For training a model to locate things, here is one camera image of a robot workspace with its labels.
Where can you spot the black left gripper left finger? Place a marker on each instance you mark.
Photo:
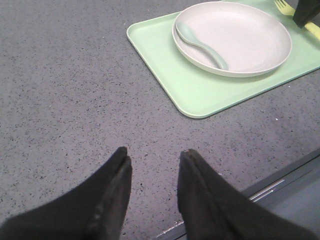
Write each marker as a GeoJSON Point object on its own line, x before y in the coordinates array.
{"type": "Point", "coordinates": [94, 210]}

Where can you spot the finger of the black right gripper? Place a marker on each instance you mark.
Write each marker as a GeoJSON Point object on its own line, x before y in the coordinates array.
{"type": "Point", "coordinates": [305, 11]}

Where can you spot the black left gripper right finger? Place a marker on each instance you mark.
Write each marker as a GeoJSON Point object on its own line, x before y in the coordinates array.
{"type": "Point", "coordinates": [212, 209]}

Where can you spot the yellow plastic fork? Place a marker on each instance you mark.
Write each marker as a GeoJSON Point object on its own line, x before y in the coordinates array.
{"type": "Point", "coordinates": [288, 10]}

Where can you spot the white round plate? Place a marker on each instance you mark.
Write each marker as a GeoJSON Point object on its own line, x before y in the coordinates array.
{"type": "Point", "coordinates": [251, 41]}

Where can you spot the light green tray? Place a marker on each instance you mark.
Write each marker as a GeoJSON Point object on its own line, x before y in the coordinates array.
{"type": "Point", "coordinates": [197, 93]}

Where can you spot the sage green spoon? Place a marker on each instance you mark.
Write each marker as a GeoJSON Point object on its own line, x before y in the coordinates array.
{"type": "Point", "coordinates": [189, 37]}

